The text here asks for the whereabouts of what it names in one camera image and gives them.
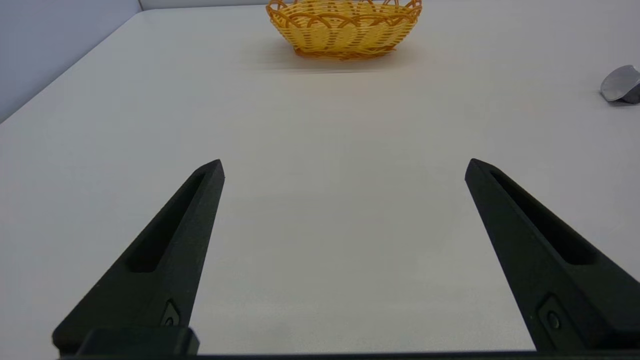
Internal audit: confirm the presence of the grey coffee capsule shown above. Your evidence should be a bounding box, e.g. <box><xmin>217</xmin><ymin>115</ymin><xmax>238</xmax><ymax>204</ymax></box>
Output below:
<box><xmin>600</xmin><ymin>65</ymin><xmax>640</xmax><ymax>105</ymax></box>

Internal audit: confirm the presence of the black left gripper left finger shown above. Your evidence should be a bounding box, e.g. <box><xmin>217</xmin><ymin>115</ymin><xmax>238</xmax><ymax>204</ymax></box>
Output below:
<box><xmin>52</xmin><ymin>159</ymin><xmax>225</xmax><ymax>357</ymax></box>

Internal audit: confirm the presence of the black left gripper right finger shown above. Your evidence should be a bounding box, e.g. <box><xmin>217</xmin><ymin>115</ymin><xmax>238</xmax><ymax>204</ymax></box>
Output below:
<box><xmin>465</xmin><ymin>158</ymin><xmax>640</xmax><ymax>353</ymax></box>

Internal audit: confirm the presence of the yellow woven wicker basket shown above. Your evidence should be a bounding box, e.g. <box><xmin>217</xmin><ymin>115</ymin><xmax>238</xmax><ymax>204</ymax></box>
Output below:
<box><xmin>265</xmin><ymin>0</ymin><xmax>423</xmax><ymax>61</ymax></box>

